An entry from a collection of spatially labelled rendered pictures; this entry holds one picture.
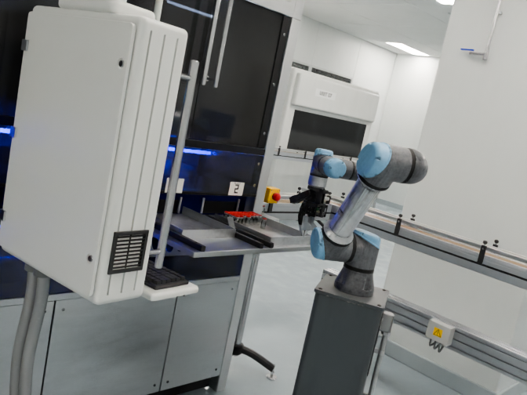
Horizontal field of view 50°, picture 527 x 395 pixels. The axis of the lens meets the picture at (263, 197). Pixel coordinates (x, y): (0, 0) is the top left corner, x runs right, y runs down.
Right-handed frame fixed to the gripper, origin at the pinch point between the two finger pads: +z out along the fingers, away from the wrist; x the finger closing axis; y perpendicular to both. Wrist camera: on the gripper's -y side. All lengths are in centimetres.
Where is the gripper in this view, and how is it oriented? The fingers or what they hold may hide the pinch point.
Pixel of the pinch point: (302, 233)
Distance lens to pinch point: 233.0
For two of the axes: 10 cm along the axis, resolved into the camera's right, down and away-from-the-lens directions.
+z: -2.0, 9.7, 1.5
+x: 6.9, 0.3, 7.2
